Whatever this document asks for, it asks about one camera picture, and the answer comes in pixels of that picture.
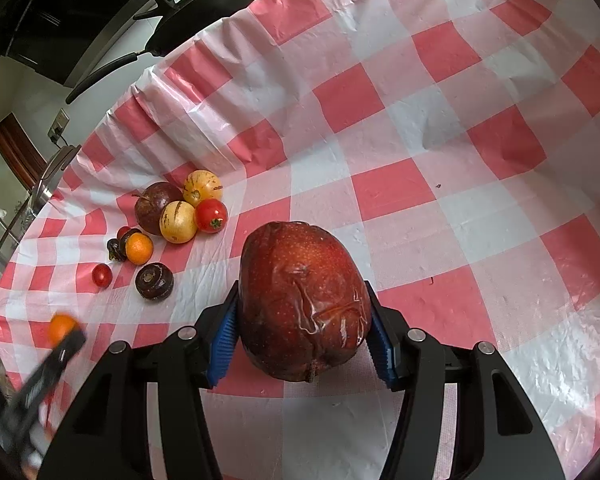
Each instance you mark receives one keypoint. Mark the wooden glass cabinet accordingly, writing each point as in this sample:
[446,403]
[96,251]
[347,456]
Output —
[12,152]

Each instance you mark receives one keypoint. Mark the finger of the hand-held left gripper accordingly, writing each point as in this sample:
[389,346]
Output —
[55,360]

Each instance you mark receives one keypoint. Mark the wall socket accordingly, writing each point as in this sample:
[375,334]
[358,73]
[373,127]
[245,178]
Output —
[58,125]

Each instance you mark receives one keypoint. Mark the dark brown water chestnut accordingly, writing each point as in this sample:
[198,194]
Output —
[154,281]

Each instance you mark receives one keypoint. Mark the dark purple passion fruit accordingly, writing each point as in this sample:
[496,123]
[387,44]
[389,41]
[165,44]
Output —
[152,205]

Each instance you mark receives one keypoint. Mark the red cherry tomato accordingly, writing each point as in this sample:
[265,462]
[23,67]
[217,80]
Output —
[124,231]
[101,275]

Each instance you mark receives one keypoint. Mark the black range hood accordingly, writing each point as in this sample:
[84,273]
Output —
[30,15]

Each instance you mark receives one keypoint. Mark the stainless steel pot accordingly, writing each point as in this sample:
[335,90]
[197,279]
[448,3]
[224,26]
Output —
[55,170]

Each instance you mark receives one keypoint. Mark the yellow striped pepino melon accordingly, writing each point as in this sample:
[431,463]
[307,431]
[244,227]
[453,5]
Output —
[202,187]
[178,222]

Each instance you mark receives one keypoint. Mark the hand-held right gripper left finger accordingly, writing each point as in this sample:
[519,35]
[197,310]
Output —
[222,345]

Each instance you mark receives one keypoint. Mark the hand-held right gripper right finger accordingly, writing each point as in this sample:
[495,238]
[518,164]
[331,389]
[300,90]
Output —
[382,355]

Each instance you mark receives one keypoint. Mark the small orange kumquat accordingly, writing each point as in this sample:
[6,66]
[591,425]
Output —
[59,326]
[139,249]

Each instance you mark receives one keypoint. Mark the red white checkered tablecloth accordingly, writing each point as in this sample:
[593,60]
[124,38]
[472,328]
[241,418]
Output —
[405,135]

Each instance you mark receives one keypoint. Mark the small dark water chestnut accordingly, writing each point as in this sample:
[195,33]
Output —
[116,250]

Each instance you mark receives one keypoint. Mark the black frying pan with lid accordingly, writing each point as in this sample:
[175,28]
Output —
[210,10]

